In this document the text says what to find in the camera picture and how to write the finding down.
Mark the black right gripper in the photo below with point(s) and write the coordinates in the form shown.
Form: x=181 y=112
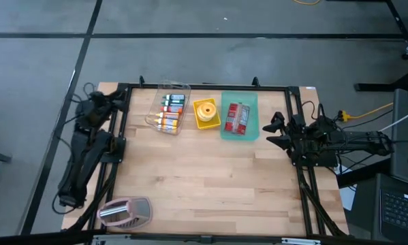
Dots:
x=299 y=136

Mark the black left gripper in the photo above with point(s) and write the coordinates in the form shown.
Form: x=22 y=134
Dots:
x=94 y=107

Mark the orange paint bottle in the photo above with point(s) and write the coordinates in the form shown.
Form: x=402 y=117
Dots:
x=169 y=115
x=169 y=121

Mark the red paint bottle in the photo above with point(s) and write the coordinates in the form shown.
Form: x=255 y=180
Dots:
x=173 y=109

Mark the yellow paint bottle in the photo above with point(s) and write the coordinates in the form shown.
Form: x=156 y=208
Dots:
x=168 y=127

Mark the plain tan toy donut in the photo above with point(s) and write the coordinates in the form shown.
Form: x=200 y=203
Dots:
x=202 y=114

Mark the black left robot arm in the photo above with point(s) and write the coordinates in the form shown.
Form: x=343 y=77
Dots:
x=88 y=156

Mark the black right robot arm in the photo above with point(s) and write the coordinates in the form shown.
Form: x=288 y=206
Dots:
x=360 y=141

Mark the red snack package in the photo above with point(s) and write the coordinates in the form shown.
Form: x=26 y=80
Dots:
x=244 y=119
x=231 y=117

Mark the clear plastic bin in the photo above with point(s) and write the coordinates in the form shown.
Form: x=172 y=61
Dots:
x=156 y=102

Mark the teal plastic tray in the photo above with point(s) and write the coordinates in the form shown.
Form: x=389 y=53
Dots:
x=239 y=136

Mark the yellow perforated plastic basket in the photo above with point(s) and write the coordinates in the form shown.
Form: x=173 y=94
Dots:
x=198 y=124

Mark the white paper sheet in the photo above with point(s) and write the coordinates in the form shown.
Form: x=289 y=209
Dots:
x=346 y=199

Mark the pink metal box grater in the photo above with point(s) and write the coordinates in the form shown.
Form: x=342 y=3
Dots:
x=135 y=212

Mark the grey equipment case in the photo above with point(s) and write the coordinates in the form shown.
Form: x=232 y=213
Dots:
x=406 y=136

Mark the dark laptop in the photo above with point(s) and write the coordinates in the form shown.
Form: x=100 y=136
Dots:
x=399 y=209

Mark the black table legs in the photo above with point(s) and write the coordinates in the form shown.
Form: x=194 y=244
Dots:
x=399 y=20

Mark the black aluminium table frame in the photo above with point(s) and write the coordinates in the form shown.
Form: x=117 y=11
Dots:
x=207 y=86

